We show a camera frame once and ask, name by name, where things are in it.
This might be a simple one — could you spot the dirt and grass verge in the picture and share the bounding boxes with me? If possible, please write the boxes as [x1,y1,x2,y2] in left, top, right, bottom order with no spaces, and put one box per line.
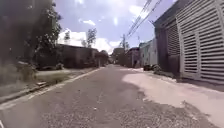
[0,66,98,101]

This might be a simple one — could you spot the large dark trees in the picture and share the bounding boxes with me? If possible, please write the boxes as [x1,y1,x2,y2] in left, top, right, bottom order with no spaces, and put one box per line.
[0,0,63,68]

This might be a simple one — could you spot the pale concrete roadside strip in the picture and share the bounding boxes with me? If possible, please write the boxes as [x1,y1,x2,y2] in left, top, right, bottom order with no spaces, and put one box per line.
[121,67,224,128]

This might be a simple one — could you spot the tall thin tree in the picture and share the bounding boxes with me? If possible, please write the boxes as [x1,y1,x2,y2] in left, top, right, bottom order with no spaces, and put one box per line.
[85,28,98,48]

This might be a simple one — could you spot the grey asphalt road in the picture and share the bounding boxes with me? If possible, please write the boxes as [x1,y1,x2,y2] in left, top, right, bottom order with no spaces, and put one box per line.
[0,64,224,128]

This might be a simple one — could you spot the dark low building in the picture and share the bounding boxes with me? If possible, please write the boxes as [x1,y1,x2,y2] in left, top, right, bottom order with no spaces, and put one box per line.
[54,44,101,69]

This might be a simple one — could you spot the dark vehicle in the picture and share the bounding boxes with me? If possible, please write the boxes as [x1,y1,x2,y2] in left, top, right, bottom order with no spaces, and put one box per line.
[143,64,153,72]
[151,63,162,72]

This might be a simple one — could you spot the dark brown building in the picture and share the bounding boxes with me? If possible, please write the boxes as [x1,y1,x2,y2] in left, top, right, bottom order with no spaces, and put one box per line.
[124,46,141,69]

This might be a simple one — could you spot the dark bushy tree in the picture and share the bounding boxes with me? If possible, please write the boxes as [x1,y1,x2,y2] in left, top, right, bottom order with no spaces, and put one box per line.
[96,49,110,67]

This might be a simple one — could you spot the pale building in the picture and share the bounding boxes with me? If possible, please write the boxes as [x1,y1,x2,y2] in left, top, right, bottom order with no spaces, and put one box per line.
[138,37,159,68]

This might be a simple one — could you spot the building with louvred wall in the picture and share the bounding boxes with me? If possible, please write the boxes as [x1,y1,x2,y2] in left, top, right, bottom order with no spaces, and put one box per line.
[153,0,224,85]

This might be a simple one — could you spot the utility pole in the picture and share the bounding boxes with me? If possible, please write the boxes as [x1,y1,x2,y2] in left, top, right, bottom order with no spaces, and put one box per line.
[121,33,128,51]

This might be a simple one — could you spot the pale kerb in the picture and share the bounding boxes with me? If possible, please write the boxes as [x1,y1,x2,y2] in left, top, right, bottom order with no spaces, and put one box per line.
[0,67,104,111]

